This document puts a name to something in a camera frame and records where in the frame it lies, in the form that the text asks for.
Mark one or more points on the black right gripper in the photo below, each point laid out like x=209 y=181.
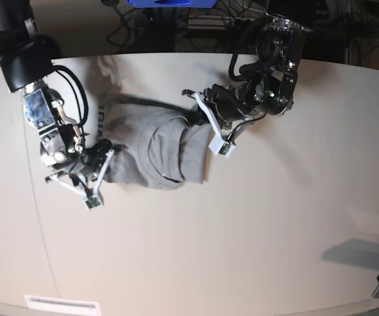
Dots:
x=87 y=165

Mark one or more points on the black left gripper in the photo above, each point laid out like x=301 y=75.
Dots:
x=229 y=104

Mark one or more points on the grey T-shirt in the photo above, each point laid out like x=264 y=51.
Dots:
x=158 y=147

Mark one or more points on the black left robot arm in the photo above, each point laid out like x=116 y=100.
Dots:
x=263 y=65

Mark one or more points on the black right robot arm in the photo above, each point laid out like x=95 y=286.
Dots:
x=26 y=61

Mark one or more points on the blue plastic box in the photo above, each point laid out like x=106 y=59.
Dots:
x=200 y=4

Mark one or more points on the white label strip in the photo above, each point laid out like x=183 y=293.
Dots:
x=57 y=305

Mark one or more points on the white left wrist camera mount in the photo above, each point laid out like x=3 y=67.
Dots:
x=223 y=141

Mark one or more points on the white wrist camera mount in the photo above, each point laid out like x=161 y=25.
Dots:
x=223 y=141
x=88 y=191

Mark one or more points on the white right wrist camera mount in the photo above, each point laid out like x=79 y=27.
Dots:
x=88 y=191

